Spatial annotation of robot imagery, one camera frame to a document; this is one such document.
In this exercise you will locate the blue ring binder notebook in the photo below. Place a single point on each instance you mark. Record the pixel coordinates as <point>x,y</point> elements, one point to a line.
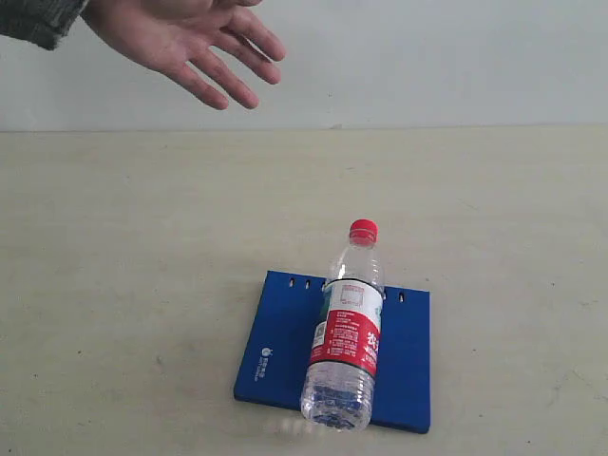
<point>275,360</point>

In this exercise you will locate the person's open bare hand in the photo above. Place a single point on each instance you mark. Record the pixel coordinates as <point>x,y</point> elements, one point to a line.
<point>177,38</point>

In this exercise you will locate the clear plastic water bottle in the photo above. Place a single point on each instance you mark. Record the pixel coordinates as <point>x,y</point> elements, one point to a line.
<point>340,378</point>

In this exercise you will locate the grey knitted sleeve forearm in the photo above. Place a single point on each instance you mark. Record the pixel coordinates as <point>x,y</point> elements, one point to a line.
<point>43,23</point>

